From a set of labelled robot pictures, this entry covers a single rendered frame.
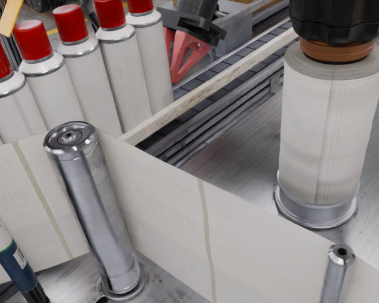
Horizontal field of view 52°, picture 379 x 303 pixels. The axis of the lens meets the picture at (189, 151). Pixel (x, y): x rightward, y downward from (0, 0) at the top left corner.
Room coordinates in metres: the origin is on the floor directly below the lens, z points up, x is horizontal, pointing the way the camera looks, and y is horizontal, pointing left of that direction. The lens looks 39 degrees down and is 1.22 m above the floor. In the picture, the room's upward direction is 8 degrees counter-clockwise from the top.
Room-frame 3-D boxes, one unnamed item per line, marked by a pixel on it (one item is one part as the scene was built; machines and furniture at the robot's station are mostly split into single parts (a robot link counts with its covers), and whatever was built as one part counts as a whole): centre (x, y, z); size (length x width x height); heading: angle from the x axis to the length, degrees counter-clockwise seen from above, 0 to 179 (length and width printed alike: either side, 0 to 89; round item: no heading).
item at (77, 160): (0.23, 0.08, 0.97); 0.05 x 0.05 x 0.19
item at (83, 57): (0.46, 0.12, 0.98); 0.05 x 0.05 x 0.20
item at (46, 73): (0.42, 0.15, 0.98); 0.05 x 0.05 x 0.20
